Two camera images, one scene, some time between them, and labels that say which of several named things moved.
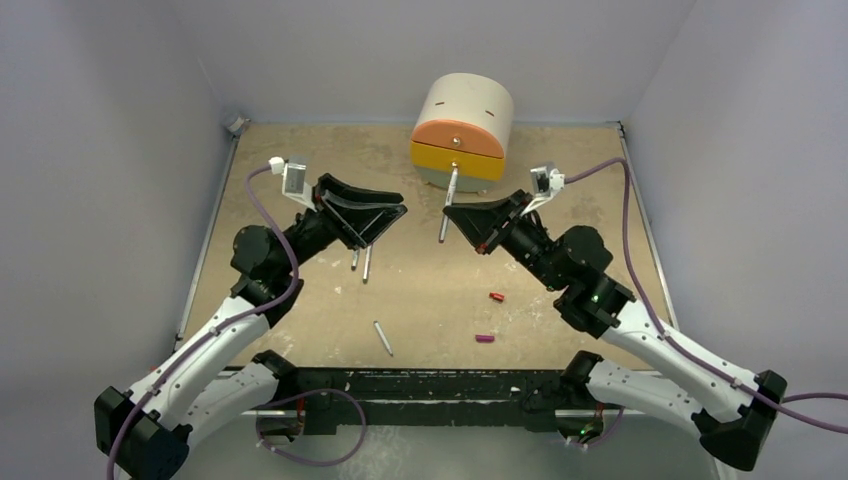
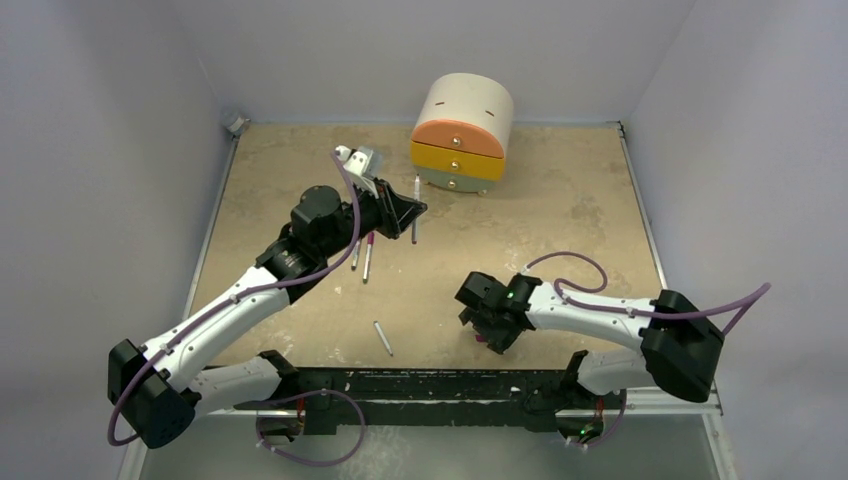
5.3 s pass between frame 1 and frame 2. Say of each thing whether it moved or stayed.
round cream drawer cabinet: stayed
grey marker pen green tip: stayed
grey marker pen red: moved
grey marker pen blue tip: stayed
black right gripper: moved
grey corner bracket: stayed
